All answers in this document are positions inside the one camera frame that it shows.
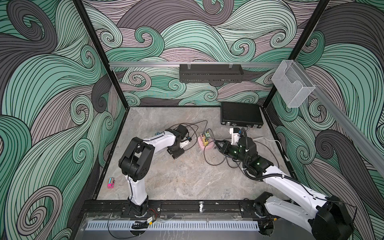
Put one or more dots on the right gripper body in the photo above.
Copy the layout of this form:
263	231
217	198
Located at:
229	150

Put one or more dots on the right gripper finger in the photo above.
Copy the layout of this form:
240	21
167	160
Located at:
219	148
220	142

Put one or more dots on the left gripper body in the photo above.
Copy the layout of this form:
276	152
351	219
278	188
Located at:
176	151

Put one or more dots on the yellow charger adapter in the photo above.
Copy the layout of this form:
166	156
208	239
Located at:
204	141

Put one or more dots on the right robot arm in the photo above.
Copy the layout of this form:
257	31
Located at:
326	218

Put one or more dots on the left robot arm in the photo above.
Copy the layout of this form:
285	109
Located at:
137	158

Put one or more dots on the pink power strip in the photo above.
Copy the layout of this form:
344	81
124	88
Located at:
209	146

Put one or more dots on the black hard case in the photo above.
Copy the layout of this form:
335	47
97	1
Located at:
241	115

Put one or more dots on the pink toy car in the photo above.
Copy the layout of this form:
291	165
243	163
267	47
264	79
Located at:
111	183

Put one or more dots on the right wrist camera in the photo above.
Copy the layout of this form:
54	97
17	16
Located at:
235	135

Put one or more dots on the black wall shelf tray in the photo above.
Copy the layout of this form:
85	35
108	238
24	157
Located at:
211	73

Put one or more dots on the aluminium rail back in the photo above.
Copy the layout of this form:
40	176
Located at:
166	64

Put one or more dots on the aluminium rail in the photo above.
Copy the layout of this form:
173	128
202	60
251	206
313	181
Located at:
341	102
166	64

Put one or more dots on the clear acrylic wall holder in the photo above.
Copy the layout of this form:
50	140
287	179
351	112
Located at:
293	83

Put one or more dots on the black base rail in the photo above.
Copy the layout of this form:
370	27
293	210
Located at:
244	206

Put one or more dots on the aluminium rail right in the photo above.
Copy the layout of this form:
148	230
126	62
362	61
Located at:
341	102

